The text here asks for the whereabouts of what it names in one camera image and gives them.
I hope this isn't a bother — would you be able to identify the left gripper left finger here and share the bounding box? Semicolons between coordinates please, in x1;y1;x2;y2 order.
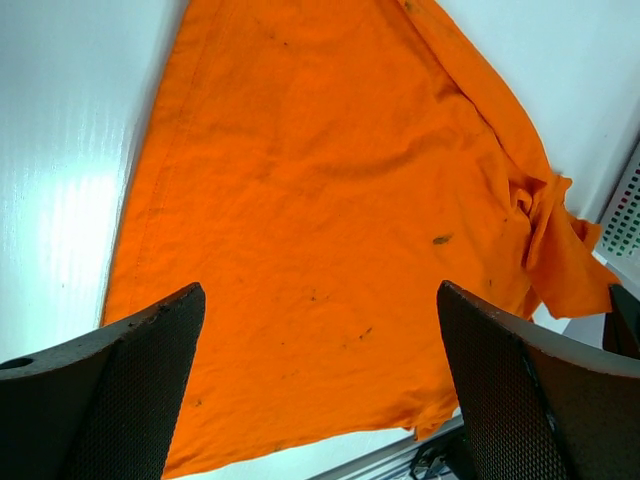
1;283;205;479

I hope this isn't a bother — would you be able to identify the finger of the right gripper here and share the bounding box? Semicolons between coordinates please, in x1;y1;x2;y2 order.
602;284;640;358

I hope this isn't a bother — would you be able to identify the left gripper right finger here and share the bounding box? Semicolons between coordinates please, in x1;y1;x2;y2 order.
437;281;639;479

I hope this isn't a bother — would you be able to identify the orange t shirt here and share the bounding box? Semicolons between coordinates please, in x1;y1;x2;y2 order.
103;1;616;479

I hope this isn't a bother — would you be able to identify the white plastic basket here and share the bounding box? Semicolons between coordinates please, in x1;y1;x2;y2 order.
599;145;639;266

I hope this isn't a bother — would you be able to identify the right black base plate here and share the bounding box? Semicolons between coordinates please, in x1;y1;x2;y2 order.
409;427;478;479

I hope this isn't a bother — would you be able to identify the aluminium mounting rail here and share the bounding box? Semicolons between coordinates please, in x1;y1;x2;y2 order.
312;414;466;480

